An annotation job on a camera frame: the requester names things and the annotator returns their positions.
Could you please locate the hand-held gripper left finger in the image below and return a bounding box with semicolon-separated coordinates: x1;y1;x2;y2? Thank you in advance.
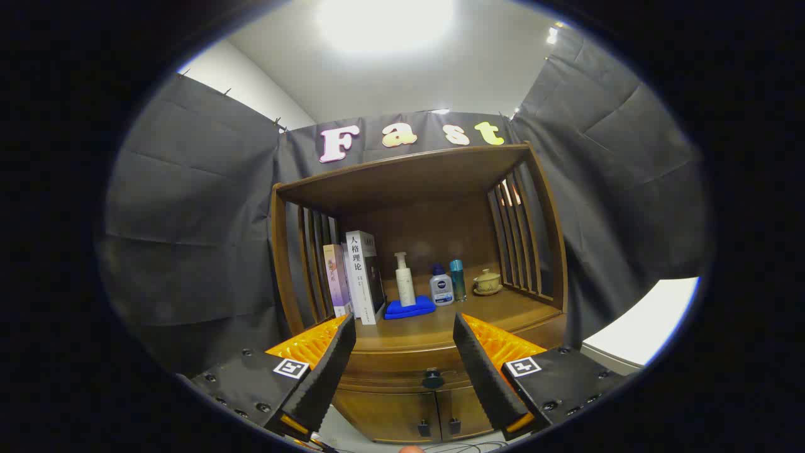
179;313;357;441

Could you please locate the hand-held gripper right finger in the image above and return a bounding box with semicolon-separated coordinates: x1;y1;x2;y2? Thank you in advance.
453;313;630;441

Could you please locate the wooden cabinet door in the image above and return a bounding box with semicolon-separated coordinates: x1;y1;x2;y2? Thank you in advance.
332;389;439;444
436;385;497;441

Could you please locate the brown wooden cabinet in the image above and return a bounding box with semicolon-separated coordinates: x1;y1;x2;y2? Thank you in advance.
269;143;570;444

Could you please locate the purple book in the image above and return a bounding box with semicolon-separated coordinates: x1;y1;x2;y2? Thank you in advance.
323;243;353;318

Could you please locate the beige lidded teacup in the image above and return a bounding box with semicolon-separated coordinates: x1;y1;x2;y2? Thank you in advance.
473;269;503;296

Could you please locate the white bottle blue pump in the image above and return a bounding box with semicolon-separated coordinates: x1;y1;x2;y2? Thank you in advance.
430;264;455;306

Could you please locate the slim teal bottle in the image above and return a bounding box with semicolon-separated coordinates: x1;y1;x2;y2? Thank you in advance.
449;259;468;302

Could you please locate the blue folded cloth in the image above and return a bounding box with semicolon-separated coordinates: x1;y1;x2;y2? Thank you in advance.
384;296;436;320

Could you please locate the thick white book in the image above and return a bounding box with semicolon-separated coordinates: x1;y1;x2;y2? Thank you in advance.
345;230;387;326

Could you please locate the white storage box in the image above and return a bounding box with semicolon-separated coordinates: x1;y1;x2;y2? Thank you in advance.
580;277;700;376

